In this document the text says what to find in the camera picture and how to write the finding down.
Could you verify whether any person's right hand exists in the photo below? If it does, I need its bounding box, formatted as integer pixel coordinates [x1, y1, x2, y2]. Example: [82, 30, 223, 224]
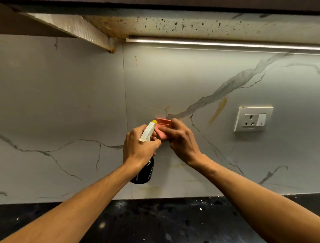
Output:
[158, 118, 208, 168]

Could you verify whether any person's left hand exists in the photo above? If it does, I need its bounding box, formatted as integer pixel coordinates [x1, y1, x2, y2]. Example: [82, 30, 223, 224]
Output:
[122, 124, 162, 169]

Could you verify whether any pink cleaning cloth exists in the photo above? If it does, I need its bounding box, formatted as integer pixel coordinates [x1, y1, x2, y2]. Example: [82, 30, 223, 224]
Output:
[154, 118, 173, 141]

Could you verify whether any black spray bottle white nozzle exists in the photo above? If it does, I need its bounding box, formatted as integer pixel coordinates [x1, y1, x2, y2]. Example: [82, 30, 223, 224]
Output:
[130, 120, 158, 185]

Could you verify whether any person's right forearm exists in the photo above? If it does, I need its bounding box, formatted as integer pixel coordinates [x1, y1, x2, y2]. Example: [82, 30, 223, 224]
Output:
[189, 154, 320, 243]

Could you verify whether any person's left forearm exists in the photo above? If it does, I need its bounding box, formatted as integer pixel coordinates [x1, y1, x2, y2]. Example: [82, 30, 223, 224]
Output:
[0, 156, 153, 243]

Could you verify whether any under-cabinet strip light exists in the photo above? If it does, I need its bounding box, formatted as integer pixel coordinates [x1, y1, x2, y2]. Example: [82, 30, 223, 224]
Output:
[126, 38, 320, 51]

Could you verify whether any stained overhead cabinet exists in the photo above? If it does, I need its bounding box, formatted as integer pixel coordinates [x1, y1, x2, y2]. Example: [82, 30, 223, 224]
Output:
[0, 0, 320, 54]

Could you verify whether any white wall socket with switch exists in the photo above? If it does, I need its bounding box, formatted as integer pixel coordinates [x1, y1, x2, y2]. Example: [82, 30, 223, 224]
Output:
[234, 106, 274, 132]

